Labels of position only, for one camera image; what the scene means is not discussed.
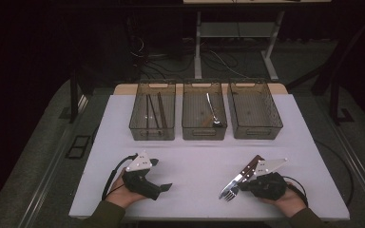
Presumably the left hand-held gripper cable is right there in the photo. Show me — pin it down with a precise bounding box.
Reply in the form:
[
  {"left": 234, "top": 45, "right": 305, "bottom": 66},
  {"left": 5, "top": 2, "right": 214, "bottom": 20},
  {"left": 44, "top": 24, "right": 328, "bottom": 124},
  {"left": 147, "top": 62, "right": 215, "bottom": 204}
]
[{"left": 102, "top": 153, "right": 140, "bottom": 200}]

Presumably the person's right hand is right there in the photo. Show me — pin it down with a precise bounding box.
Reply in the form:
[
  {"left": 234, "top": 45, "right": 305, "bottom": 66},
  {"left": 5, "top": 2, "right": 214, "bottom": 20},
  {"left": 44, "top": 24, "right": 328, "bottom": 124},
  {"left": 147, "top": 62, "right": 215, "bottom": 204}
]
[{"left": 258, "top": 185, "right": 299, "bottom": 219}]

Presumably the knife with wooden handle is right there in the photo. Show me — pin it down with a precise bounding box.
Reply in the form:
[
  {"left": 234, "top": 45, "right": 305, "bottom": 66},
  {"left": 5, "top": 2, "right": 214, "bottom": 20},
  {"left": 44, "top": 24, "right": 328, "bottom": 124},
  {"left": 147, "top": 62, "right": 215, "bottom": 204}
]
[{"left": 218, "top": 155, "right": 265, "bottom": 200}]

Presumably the thin black cable loop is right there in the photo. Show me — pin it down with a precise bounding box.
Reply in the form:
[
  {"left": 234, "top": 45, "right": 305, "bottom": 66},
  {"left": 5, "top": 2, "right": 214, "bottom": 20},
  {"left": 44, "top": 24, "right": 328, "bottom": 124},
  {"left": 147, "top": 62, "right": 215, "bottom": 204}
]
[{"left": 315, "top": 139, "right": 355, "bottom": 208}]

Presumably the black metal stand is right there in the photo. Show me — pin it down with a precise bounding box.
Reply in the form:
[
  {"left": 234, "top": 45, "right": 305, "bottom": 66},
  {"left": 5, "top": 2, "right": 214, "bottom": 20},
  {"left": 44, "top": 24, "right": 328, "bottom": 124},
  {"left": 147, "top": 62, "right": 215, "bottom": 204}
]
[
  {"left": 312, "top": 12, "right": 365, "bottom": 126},
  {"left": 68, "top": 67, "right": 96, "bottom": 124}
]

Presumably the brown chopstick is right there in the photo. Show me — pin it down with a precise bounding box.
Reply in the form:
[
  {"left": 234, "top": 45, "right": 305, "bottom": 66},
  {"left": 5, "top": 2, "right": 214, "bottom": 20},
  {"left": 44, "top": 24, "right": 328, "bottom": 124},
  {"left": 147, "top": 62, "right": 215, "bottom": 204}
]
[{"left": 157, "top": 91, "right": 169, "bottom": 129}]

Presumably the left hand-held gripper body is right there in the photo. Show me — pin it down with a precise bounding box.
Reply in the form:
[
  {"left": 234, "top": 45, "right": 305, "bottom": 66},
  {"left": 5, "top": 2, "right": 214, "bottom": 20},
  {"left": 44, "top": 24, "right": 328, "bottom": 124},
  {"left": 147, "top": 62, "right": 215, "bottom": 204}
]
[{"left": 121, "top": 149, "right": 162, "bottom": 201}]

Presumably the black chopstick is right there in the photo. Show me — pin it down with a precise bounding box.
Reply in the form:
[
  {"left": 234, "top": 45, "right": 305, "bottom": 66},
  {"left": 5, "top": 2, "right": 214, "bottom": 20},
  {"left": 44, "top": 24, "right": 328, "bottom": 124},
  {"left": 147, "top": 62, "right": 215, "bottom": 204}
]
[{"left": 145, "top": 93, "right": 162, "bottom": 130}]

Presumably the white metal desk frame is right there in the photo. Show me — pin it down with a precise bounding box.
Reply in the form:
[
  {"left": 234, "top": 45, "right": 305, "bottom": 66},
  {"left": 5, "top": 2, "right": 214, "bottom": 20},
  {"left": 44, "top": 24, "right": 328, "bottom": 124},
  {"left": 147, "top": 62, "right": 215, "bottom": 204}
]
[{"left": 182, "top": 0, "right": 332, "bottom": 83}]

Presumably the smoky clear plastic bin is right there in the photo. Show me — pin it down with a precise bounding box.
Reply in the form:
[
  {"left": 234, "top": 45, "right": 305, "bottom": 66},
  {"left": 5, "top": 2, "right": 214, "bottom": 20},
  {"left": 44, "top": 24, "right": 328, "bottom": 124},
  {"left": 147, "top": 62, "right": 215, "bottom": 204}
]
[
  {"left": 128, "top": 79, "right": 177, "bottom": 142},
  {"left": 182, "top": 79, "right": 228, "bottom": 142},
  {"left": 227, "top": 78, "right": 284, "bottom": 141}
]

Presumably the tangle of black floor cables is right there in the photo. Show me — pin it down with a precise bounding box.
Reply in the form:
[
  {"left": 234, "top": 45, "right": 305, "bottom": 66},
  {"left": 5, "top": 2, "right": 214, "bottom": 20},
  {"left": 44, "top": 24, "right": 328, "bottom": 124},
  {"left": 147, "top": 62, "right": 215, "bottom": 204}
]
[{"left": 129, "top": 34, "right": 251, "bottom": 81}]

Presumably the small wooden spoon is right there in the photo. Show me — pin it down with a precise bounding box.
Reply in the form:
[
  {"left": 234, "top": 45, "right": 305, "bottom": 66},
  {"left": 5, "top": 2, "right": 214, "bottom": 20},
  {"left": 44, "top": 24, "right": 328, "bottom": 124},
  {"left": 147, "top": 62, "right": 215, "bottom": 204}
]
[{"left": 201, "top": 114, "right": 217, "bottom": 128}]

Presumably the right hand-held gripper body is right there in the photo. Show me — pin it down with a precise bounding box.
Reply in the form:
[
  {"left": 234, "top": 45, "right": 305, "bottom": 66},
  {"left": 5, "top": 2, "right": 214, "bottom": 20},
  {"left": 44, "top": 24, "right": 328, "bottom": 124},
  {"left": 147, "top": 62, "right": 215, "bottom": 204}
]
[{"left": 249, "top": 157, "right": 289, "bottom": 201}]

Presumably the person's left hand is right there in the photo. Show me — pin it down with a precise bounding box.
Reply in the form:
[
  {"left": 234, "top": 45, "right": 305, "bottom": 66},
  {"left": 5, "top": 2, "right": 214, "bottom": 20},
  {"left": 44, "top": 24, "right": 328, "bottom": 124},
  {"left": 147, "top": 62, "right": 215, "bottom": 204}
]
[{"left": 105, "top": 170, "right": 147, "bottom": 210}]

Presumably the metal spoon with black handle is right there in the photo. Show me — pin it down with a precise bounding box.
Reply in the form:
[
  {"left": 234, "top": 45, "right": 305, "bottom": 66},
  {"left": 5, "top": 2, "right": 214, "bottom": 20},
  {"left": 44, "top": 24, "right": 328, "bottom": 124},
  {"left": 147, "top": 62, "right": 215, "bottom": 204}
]
[{"left": 205, "top": 91, "right": 223, "bottom": 128}]

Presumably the hand-held gripper cable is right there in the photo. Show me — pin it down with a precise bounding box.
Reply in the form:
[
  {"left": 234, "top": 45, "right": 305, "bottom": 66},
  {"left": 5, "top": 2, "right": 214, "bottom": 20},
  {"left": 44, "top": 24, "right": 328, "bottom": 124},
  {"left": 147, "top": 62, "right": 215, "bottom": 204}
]
[
  {"left": 281, "top": 175, "right": 309, "bottom": 207},
  {"left": 102, "top": 153, "right": 140, "bottom": 200}
]

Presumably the right hand-held gripper cable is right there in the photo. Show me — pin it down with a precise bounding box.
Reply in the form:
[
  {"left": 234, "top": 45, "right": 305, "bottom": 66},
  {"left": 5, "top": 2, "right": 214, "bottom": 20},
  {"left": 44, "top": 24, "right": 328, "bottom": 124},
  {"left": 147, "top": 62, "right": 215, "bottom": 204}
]
[{"left": 281, "top": 175, "right": 309, "bottom": 207}]

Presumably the white table sheet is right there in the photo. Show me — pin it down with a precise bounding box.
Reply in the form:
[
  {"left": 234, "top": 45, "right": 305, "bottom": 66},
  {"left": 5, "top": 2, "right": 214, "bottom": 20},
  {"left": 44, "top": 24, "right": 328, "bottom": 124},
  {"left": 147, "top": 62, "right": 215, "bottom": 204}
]
[{"left": 68, "top": 93, "right": 351, "bottom": 221}]

